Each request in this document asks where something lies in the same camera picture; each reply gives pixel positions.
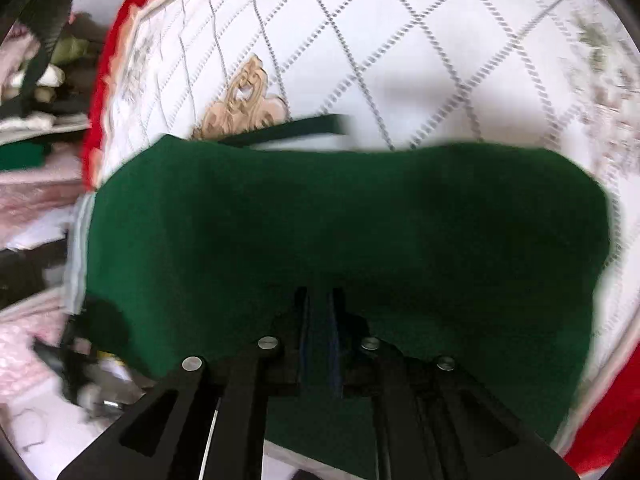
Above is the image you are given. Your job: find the pink cloth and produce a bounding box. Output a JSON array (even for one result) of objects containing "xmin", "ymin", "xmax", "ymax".
[{"xmin": 0, "ymin": 290, "xmax": 68, "ymax": 411}]

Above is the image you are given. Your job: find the white quilted mat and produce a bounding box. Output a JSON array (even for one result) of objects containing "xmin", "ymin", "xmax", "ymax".
[{"xmin": 64, "ymin": 0, "xmax": 640, "ymax": 480}]

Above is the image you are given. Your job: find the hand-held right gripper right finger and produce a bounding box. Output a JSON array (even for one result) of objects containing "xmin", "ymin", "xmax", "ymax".
[{"xmin": 327, "ymin": 286, "xmax": 583, "ymax": 480}]

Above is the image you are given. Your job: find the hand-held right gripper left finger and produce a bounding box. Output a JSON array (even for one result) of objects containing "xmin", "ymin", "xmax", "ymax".
[{"xmin": 56, "ymin": 286, "xmax": 322, "ymax": 480}]

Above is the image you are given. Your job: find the dark hanging strap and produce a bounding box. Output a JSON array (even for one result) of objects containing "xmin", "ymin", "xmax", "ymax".
[{"xmin": 0, "ymin": 0, "xmax": 72, "ymax": 111}]

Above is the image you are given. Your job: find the pile of clothes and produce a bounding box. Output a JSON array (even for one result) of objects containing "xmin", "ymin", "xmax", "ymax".
[{"xmin": 0, "ymin": 10, "xmax": 107, "ymax": 253}]

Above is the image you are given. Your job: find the green and white jacket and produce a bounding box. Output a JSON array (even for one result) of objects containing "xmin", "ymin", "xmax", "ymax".
[{"xmin": 85, "ymin": 112, "xmax": 615, "ymax": 480}]

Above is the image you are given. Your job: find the red floral blanket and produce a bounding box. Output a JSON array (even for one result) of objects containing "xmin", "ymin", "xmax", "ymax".
[{"xmin": 81, "ymin": 0, "xmax": 633, "ymax": 478}]

